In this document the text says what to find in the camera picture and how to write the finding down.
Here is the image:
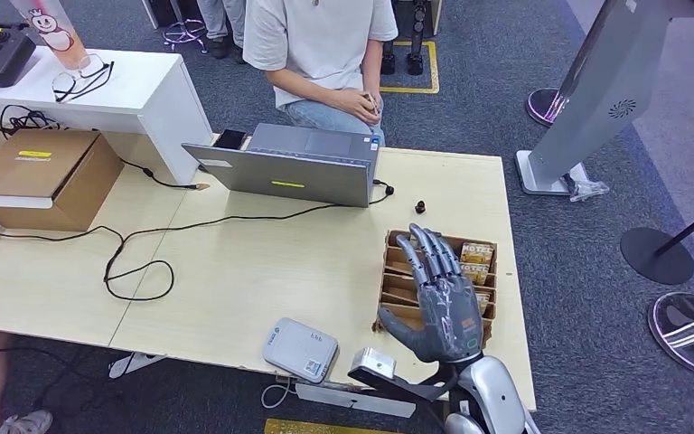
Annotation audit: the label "person's right hand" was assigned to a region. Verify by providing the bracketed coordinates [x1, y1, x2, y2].
[337, 88, 378, 126]

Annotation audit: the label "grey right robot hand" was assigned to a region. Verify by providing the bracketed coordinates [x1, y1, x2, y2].
[377, 222, 484, 364]

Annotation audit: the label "wooden card organizer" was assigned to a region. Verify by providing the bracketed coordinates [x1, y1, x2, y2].
[372, 229, 498, 349]

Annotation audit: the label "grey card reader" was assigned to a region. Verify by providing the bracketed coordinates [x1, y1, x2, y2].
[261, 317, 340, 385]

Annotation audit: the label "grey laptop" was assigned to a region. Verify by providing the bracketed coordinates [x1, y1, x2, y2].
[181, 122, 381, 209]

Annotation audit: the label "white table foot bar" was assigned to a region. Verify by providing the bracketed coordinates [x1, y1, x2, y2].
[275, 375, 417, 420]

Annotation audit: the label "black phone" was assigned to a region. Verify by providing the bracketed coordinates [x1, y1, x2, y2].
[211, 128, 249, 151]

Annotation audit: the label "pink tinted chrome base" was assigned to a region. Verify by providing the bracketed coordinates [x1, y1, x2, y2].
[525, 87, 569, 128]

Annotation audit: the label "yellow floor tape strip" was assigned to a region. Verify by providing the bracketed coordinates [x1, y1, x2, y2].
[263, 418, 408, 434]

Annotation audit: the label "clear plastic bag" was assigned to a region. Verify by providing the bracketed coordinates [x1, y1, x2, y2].
[564, 174, 610, 203]

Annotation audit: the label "black stanchion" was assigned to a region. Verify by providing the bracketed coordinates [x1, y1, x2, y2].
[620, 196, 694, 287]

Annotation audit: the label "silver kiosk stand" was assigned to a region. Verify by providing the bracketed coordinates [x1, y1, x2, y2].
[514, 0, 694, 197]

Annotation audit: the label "chrome stanchion base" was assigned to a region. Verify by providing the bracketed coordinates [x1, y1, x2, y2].
[648, 291, 694, 377]

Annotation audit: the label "black rimmed glasses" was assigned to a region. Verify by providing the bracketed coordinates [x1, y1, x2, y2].
[52, 53, 116, 104]

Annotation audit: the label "white table leg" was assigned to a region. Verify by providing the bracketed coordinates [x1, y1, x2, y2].
[108, 352, 167, 380]

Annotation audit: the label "brown cardboard box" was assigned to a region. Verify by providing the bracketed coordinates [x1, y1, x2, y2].
[0, 128, 125, 233]

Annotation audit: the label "black camera bracket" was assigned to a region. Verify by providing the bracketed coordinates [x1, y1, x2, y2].
[346, 365, 462, 403]

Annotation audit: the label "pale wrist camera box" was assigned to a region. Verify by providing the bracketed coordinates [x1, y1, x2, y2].
[348, 347, 398, 382]

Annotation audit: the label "long black power cable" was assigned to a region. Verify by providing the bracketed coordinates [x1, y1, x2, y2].
[0, 178, 396, 303]

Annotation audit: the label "white card reader cable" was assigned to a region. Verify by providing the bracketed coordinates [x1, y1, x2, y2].
[261, 378, 295, 410]

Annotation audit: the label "short black cable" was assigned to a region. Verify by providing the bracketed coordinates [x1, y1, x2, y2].
[120, 158, 211, 192]

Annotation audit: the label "black cable bundle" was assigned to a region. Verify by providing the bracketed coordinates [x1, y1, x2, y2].
[0, 104, 64, 140]

